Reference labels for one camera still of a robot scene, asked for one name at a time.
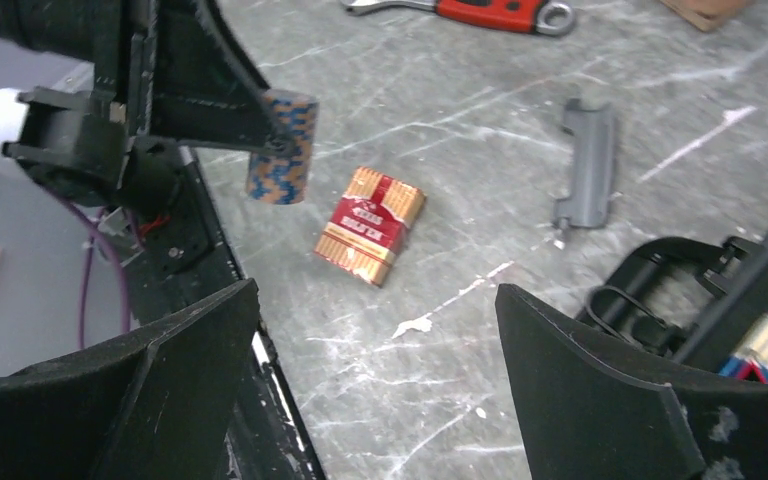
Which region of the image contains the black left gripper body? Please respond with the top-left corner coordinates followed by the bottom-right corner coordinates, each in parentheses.
top-left (0, 1), bottom-right (159, 206)

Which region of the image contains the brown wooden board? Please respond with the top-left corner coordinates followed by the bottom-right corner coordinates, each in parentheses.
top-left (660, 0), bottom-right (752, 32)

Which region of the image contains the multicolour chip stack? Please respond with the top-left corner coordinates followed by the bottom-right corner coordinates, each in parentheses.
top-left (244, 89), bottom-right (320, 206)

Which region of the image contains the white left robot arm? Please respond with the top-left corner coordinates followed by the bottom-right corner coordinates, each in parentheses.
top-left (0, 1), bottom-right (296, 216)

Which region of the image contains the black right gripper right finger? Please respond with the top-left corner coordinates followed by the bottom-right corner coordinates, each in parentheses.
top-left (495, 284), bottom-right (768, 479)

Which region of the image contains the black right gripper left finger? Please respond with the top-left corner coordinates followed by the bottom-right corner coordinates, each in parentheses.
top-left (0, 280), bottom-right (259, 479)

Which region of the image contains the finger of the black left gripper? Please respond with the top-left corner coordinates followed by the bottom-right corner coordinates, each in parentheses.
top-left (148, 1), bottom-right (295, 155)

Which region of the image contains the red handled adjustable wrench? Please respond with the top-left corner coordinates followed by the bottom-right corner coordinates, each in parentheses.
top-left (339, 0), bottom-right (577, 37)

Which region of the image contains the red playing card deck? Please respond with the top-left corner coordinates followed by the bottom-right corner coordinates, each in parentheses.
top-left (314, 167), bottom-right (426, 287)

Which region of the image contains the grey plastic bracket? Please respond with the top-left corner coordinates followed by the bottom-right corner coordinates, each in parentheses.
top-left (552, 98), bottom-right (616, 234)

